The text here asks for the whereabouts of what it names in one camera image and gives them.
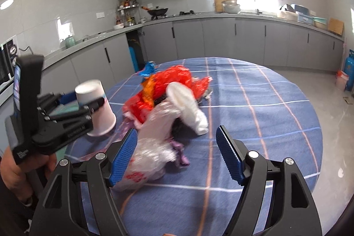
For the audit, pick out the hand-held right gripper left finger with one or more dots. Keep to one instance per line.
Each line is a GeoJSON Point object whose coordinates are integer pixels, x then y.
{"type": "Point", "coordinates": [123, 158]}

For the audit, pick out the blue gas cylinder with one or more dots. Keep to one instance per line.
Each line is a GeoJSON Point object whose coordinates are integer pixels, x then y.
{"type": "Point", "coordinates": [349, 70]}

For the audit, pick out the gas stove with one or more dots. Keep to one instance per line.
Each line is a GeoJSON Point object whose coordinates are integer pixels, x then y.
{"type": "Point", "coordinates": [185, 13]}

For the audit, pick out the metal spice rack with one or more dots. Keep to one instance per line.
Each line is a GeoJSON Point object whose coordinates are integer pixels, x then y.
{"type": "Point", "coordinates": [128, 12]}

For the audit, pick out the clear plastic bag red print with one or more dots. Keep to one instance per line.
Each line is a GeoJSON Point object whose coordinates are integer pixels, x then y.
{"type": "Point", "coordinates": [155, 147]}

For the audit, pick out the blue snack wrapper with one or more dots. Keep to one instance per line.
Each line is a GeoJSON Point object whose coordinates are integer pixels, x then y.
{"type": "Point", "coordinates": [149, 68]}

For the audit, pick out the orange snack wrapper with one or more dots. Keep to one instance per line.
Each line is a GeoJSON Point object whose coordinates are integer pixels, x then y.
{"type": "Point", "coordinates": [149, 89]}

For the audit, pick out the blue cylinder under counter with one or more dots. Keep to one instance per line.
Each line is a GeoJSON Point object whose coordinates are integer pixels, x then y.
{"type": "Point", "coordinates": [133, 59]}

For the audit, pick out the blue storage box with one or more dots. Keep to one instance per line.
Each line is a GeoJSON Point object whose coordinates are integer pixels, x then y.
{"type": "Point", "coordinates": [305, 19]}

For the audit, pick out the wooden cutting board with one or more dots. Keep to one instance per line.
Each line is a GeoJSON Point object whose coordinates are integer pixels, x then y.
{"type": "Point", "coordinates": [218, 3]}

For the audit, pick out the blue plaid tablecloth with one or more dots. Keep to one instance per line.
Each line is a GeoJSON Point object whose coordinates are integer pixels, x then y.
{"type": "Point", "coordinates": [262, 120]}

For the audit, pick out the green teapot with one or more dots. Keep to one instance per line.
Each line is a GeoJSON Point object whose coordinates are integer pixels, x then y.
{"type": "Point", "coordinates": [70, 43]}

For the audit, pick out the person's left forearm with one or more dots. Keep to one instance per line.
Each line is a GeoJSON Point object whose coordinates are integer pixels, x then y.
{"type": "Point", "coordinates": [11, 211]}

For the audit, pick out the person's left hand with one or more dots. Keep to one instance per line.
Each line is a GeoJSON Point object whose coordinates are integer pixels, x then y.
{"type": "Point", "coordinates": [13, 175]}

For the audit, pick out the grey base cabinets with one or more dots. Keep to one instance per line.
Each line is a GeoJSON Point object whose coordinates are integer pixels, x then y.
{"type": "Point", "coordinates": [221, 39]}

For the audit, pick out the speckled grey countertop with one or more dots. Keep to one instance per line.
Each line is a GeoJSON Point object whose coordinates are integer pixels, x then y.
{"type": "Point", "coordinates": [193, 16]}

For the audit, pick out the black wok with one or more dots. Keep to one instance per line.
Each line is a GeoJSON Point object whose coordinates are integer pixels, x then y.
{"type": "Point", "coordinates": [159, 12]}

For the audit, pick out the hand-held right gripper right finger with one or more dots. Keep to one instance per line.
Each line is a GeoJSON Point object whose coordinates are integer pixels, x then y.
{"type": "Point", "coordinates": [229, 158]}

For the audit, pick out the white bowl on counter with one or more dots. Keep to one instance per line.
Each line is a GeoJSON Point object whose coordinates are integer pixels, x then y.
{"type": "Point", "coordinates": [231, 8]}

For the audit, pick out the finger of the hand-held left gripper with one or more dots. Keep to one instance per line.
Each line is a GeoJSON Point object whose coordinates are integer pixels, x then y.
{"type": "Point", "coordinates": [67, 97]}
{"type": "Point", "coordinates": [83, 111]}

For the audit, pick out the white wall socket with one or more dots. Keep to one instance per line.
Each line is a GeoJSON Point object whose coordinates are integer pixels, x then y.
{"type": "Point", "coordinates": [100, 14]}

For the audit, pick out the white plastic basin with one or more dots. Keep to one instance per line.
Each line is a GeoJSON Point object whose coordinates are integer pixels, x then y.
{"type": "Point", "coordinates": [287, 14]}

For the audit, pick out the green plastic basin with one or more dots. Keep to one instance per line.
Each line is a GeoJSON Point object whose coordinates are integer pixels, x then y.
{"type": "Point", "coordinates": [320, 23]}

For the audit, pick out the purple snack wrapper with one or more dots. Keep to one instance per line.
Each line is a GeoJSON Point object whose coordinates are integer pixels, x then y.
{"type": "Point", "coordinates": [181, 155]}

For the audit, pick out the white plastic bucket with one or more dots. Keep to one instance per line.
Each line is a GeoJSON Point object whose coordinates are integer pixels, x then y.
{"type": "Point", "coordinates": [341, 80]}

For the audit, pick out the square wooden board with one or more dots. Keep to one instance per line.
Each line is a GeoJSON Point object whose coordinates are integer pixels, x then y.
{"type": "Point", "coordinates": [336, 26]}

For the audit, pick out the black microwave oven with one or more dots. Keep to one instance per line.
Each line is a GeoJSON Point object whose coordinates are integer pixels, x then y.
{"type": "Point", "coordinates": [5, 64]}

